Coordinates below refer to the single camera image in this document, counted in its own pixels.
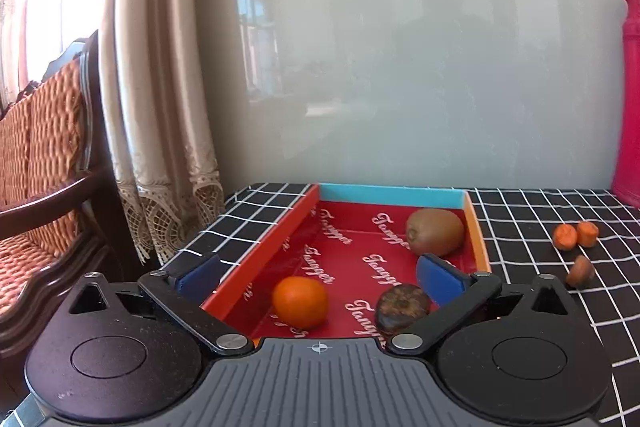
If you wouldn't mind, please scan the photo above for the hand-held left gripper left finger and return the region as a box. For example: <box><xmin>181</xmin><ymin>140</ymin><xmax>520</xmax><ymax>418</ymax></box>
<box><xmin>67</xmin><ymin>252</ymin><xmax>254</xmax><ymax>356</ymax></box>

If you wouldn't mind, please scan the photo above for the tangerine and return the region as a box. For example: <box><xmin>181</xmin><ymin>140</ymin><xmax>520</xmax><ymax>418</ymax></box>
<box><xmin>272</xmin><ymin>276</ymin><xmax>330</xmax><ymax>329</ymax></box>

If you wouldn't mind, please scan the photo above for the orange woven back cushion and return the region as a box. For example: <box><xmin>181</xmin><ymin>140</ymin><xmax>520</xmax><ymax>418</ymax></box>
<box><xmin>0</xmin><ymin>58</ymin><xmax>87</xmax><ymax>208</ymax></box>

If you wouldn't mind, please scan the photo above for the cylindrical orange fruit piece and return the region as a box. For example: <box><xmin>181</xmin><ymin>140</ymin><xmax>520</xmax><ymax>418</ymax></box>
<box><xmin>576</xmin><ymin>221</ymin><xmax>600</xmax><ymax>248</ymax></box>

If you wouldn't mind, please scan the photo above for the red thermos jug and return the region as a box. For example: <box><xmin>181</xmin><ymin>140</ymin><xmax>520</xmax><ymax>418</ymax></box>
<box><xmin>611</xmin><ymin>0</ymin><xmax>640</xmax><ymax>210</ymax></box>

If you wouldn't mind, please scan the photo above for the beige lace-hemmed curtain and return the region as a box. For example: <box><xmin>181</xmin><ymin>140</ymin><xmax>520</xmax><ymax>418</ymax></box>
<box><xmin>97</xmin><ymin>0</ymin><xmax>227</xmax><ymax>266</ymax></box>

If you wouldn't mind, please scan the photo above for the black white checkered tablecloth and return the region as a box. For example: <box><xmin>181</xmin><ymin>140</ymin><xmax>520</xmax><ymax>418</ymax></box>
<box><xmin>0</xmin><ymin>182</ymin><xmax>640</xmax><ymax>427</ymax></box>

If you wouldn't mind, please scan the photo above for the small brown fruit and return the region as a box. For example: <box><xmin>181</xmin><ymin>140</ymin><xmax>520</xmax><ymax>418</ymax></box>
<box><xmin>566</xmin><ymin>255</ymin><xmax>596</xmax><ymax>290</ymax></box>

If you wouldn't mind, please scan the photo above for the red cardboard box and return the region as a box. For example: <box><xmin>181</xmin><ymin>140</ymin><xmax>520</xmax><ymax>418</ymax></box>
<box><xmin>200</xmin><ymin>183</ymin><xmax>493</xmax><ymax>349</ymax></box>

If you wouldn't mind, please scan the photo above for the orange woven seat cushion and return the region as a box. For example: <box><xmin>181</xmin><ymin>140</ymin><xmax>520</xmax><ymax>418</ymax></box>
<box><xmin>0</xmin><ymin>231</ymin><xmax>77</xmax><ymax>308</ymax></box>

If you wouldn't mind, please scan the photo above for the round orange fruit piece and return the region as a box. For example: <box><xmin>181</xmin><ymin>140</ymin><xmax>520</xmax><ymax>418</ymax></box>
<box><xmin>553</xmin><ymin>224</ymin><xmax>579</xmax><ymax>251</ymax></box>

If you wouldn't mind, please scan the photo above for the kiwi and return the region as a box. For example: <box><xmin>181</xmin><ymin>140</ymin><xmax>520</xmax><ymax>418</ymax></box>
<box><xmin>405</xmin><ymin>208</ymin><xmax>466</xmax><ymax>257</ymax></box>

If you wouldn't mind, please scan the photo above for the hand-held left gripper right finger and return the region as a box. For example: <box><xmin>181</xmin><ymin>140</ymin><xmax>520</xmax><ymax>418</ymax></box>
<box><xmin>385</xmin><ymin>254</ymin><xmax>574</xmax><ymax>356</ymax></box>

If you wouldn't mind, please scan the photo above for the dark brown round fruit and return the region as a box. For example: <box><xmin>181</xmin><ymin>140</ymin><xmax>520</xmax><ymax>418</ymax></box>
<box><xmin>375</xmin><ymin>284</ymin><xmax>433</xmax><ymax>335</ymax></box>

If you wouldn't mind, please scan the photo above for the dark wooden sofa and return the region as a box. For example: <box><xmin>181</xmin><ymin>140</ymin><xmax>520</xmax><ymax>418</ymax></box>
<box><xmin>0</xmin><ymin>29</ymin><xmax>128</xmax><ymax>360</ymax></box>

